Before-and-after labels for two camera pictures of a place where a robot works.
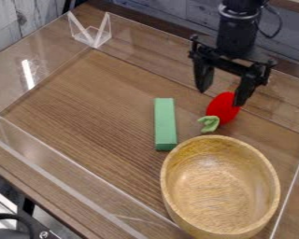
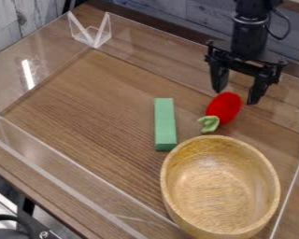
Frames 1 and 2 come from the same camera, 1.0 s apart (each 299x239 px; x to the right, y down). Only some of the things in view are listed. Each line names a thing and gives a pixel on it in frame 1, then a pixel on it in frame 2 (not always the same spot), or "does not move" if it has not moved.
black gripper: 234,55 -> 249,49
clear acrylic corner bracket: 91,35 does not move
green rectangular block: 165,123 does not move
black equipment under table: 28,227 does not move
